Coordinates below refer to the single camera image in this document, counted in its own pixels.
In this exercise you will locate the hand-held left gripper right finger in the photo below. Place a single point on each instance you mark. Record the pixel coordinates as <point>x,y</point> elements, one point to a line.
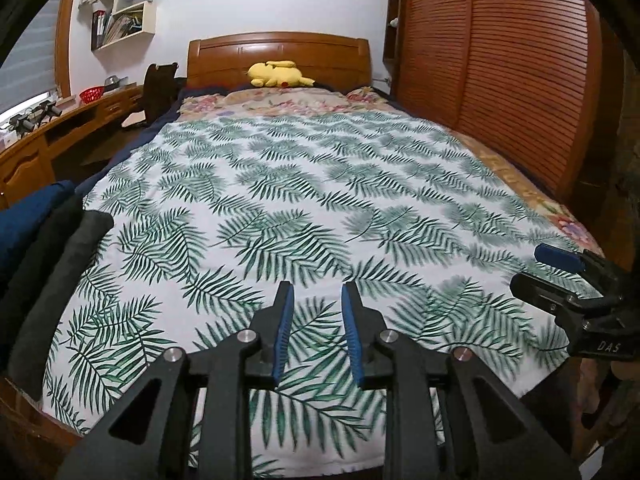
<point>354,340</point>

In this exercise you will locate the wooden louvred wardrobe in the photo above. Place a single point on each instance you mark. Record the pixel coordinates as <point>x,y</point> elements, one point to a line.
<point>500,60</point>

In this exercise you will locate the grey window blind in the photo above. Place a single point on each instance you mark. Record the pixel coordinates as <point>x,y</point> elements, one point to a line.
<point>30,50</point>

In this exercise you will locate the yellow plush toy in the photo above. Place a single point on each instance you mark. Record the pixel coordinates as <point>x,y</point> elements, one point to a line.
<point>277,75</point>

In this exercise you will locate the small white ornament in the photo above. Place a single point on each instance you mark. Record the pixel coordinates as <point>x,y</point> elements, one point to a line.
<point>394,22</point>

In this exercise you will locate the dark brown chair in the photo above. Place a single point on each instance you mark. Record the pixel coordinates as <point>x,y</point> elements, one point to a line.
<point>160,95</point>

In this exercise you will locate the wooden window frame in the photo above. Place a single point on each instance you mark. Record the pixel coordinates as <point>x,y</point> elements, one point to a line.
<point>64,45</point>

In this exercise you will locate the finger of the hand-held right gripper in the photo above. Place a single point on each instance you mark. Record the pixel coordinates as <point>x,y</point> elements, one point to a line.
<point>557,257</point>
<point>537,290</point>

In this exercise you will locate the navy blue blazer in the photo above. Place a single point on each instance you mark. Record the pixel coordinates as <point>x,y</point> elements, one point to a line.
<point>30,225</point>

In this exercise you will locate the bed with leaf-print cover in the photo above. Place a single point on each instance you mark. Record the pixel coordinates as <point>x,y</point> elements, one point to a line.
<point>280,102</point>

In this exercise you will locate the folded grey garment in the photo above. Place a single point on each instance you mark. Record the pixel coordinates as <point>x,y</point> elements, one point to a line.
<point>60,300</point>

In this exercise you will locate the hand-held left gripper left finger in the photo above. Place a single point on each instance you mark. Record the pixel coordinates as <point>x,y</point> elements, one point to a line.
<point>282,335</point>

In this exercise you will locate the wooden desk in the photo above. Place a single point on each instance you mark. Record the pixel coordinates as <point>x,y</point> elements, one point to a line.
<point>55,145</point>

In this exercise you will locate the folded black garment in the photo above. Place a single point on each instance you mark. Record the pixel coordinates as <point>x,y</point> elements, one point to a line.
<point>40,270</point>

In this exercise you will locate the wooden headboard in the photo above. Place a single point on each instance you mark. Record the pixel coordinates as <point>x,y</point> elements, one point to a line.
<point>220,60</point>

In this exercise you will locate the brown patterned blanket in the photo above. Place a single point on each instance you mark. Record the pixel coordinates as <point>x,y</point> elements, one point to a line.
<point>505,165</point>

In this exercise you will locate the leaf print bedsheet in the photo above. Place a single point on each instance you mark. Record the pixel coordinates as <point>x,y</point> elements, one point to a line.
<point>325,185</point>

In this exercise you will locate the spare black gripper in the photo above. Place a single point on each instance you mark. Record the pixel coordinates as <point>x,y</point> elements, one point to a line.
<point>46,111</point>
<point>21,123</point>

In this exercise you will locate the black binder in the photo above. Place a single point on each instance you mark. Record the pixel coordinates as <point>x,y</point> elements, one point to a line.
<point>98,30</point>

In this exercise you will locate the white wall shelf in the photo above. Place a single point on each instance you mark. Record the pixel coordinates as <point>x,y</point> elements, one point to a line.
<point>135,25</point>

